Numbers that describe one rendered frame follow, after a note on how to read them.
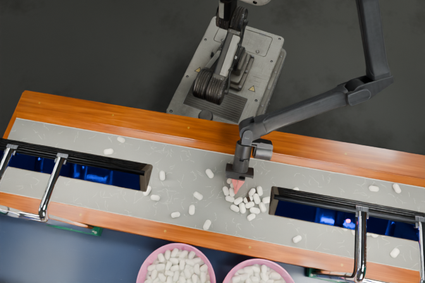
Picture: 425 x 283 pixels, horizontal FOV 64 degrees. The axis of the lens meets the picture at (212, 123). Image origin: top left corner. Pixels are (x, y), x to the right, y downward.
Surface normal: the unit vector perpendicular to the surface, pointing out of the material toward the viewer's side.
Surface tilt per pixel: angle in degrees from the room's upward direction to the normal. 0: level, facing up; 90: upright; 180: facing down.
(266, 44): 0
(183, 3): 0
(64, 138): 0
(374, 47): 47
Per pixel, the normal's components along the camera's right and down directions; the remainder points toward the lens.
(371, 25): -0.08, 0.41
